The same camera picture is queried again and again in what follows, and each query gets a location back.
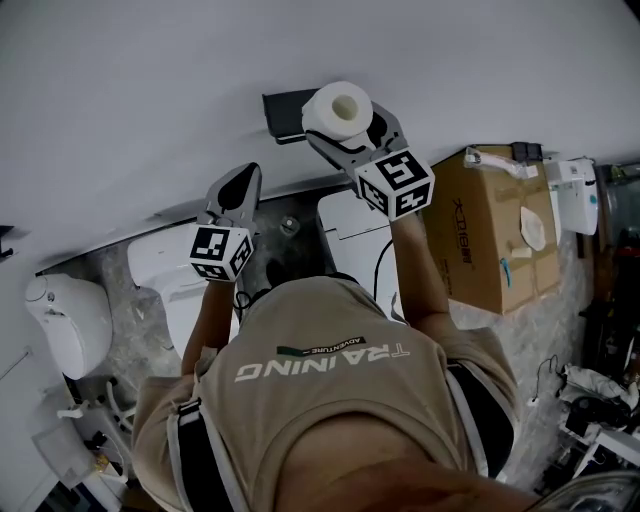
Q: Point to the teal plastic hook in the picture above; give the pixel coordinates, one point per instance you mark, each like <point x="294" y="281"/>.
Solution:
<point x="506" y="272"/>

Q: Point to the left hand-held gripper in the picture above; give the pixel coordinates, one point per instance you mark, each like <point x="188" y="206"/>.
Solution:
<point x="210" y="245"/>

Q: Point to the beige paper piece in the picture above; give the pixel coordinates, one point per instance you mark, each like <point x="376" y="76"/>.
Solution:
<point x="531" y="227"/>

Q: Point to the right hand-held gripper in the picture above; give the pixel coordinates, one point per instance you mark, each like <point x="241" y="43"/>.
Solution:
<point x="400" y="175"/>

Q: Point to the white toilet with flat lid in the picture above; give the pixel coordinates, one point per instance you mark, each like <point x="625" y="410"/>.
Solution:
<point x="345" y="220"/>

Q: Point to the white toilet paper roll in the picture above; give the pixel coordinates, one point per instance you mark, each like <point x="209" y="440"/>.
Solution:
<point x="325" y="117"/>

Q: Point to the person's left black shoe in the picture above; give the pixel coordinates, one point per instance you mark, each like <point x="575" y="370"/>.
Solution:
<point x="276" y="274"/>

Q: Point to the small black holder part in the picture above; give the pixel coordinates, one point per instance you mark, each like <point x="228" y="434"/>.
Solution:
<point x="527" y="151"/>

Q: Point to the brown cardboard box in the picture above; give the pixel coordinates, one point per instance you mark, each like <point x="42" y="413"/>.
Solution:
<point x="480" y="240"/>

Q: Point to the white crumpled cloth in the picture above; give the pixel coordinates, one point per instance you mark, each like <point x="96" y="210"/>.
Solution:
<point x="595" y="382"/>

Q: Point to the grey floor pipe stub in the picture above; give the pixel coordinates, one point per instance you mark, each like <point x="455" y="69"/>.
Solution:
<point x="289" y="225"/>

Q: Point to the white plastic bin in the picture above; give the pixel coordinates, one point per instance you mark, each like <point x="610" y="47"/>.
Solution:
<point x="62" y="455"/>

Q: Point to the white toilet with rounded tank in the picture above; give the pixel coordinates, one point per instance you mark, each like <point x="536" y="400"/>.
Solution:
<point x="160" y="270"/>

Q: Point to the person's left forearm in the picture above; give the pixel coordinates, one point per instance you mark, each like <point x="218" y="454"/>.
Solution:
<point x="210" y="325"/>

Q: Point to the black wall bracket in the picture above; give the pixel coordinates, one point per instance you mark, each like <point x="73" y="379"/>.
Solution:
<point x="6" y="242"/>

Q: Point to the white appliance with teal button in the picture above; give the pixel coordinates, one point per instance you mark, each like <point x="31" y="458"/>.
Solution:
<point x="575" y="195"/>

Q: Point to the person's right forearm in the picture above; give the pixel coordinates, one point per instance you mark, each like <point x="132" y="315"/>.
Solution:
<point x="420" y="270"/>

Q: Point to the white swivel chair base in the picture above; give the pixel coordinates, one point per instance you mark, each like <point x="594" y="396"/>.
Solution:
<point x="120" y="405"/>

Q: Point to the black wall shelf holder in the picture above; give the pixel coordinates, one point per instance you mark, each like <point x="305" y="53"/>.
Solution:
<point x="282" y="112"/>

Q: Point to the person's beige shirt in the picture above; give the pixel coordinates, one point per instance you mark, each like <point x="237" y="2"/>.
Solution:
<point x="325" y="400"/>

